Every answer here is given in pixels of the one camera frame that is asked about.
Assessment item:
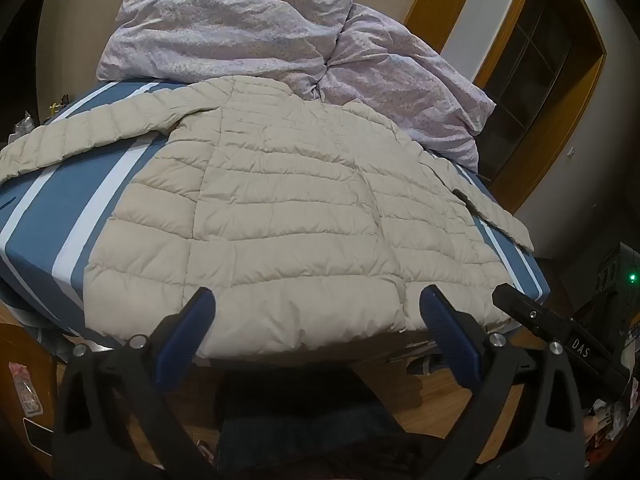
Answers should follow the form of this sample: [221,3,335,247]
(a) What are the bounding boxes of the pale floral duvet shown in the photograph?
[96,0,497,173]

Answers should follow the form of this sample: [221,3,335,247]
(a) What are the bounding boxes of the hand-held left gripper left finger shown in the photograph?
[52,286,221,480]

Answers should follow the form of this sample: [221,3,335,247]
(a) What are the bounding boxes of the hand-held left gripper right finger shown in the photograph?
[419,284,588,480]

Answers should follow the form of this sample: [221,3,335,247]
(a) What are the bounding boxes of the wooden bedside cabinet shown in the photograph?
[0,320,62,477]

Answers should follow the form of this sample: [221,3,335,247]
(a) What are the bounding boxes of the blue white striped bed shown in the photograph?
[0,79,551,367]

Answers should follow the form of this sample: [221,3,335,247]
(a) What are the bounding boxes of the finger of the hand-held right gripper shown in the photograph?
[492,283,632,387]

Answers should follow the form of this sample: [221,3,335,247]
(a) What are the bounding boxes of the dark panelled door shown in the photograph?
[475,0,574,181]

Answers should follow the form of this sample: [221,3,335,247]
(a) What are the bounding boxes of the beige quilted puffer jacket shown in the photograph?
[0,75,535,361]

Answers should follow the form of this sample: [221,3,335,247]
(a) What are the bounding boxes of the pink plastic packet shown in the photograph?
[10,360,44,417]

